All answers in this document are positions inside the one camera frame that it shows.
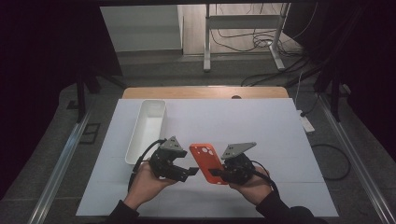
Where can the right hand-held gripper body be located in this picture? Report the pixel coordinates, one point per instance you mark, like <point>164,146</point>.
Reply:
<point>238,169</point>

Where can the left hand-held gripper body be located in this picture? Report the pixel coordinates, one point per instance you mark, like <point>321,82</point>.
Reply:
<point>165,163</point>

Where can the orange phone case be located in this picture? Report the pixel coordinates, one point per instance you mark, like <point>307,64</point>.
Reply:
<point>202,161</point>

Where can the person's right hand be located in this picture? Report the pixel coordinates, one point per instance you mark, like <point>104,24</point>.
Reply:
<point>257,188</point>

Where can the person's left hand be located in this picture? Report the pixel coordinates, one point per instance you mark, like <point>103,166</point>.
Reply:
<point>146,185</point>

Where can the white oblong plastic tray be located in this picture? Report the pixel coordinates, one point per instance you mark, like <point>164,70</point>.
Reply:
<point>146,130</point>

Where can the white table cover sheet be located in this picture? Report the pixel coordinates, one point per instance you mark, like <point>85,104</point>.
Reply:
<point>233,124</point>

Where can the wooden table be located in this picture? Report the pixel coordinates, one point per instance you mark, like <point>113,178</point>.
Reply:
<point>186,92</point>

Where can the black floor plate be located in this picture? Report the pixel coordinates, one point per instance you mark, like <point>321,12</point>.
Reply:
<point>90,133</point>

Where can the white power strip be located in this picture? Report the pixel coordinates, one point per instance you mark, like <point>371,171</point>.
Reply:
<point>306,123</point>

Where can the black metal stand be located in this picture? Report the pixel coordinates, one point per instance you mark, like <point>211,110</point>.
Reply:
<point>81,93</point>
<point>334,93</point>

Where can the white cabinet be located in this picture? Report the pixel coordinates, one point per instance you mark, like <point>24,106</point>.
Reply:
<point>140,28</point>

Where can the dark curtain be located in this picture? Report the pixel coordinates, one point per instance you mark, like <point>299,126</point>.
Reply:
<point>46,62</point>
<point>367,62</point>

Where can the aluminium floor rail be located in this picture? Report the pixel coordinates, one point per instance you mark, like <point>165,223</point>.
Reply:
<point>351,149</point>
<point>62,168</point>

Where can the grey metal desk frame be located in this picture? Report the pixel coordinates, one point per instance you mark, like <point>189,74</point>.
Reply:
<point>243,21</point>

